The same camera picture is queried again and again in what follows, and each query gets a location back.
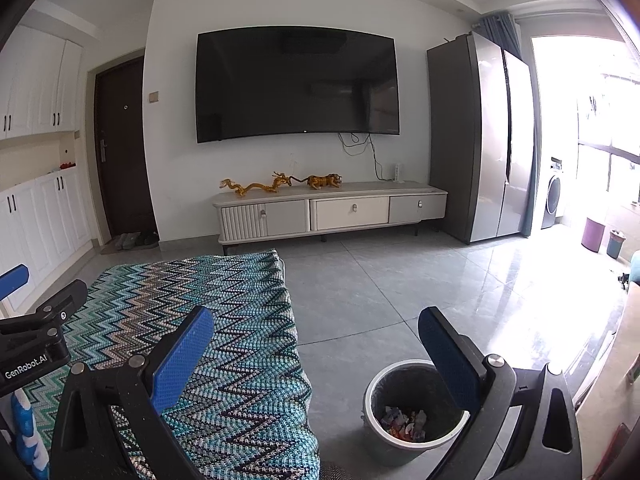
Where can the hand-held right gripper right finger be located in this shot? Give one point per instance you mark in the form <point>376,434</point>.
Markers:
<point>447,355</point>

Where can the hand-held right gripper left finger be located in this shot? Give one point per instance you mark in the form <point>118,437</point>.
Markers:
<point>182,355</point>

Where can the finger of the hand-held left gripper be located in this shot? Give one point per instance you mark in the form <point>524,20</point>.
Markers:
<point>14,282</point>
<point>60,310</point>

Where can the white-rimmed trash bin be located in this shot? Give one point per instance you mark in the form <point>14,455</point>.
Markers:
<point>372,410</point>

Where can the person's left hand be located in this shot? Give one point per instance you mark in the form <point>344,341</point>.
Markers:
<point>27,435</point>

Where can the zigzag patterned blanket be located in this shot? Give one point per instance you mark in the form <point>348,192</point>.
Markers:
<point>240,360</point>

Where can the pile of wrappers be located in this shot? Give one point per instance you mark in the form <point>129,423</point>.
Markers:
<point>402,422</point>

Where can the pair of grey shoes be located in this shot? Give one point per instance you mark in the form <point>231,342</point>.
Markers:
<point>125,241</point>

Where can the pair of dark shoes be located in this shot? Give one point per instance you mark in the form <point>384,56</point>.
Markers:
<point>147,239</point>

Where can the small red ornament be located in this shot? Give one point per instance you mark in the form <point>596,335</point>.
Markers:
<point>66,165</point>

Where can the dark brown entrance door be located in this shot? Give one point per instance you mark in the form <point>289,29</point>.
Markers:
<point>122,150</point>

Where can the golden dragon ornament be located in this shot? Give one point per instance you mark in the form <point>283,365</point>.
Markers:
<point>257,186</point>

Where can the white TV cabinet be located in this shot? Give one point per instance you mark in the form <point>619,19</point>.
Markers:
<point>330,210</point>

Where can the purple bin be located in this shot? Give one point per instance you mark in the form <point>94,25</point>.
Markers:
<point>593,235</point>

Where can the white power strip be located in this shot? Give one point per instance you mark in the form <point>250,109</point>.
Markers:
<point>398,172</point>

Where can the white washing machine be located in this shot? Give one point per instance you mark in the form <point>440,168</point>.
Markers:
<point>554,195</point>

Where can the teal bin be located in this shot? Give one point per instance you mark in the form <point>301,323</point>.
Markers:
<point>616,245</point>

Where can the golden tiger ornament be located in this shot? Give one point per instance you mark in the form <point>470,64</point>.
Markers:
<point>325,180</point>

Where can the grey double-door fridge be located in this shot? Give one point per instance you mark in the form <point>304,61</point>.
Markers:
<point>470,135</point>

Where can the white wall cabinet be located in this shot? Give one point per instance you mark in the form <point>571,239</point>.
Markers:
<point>35,160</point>

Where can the wall switch panel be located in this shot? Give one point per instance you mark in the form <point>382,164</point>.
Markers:
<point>154,96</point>

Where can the black wall television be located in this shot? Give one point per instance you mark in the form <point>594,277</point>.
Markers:
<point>295,85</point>

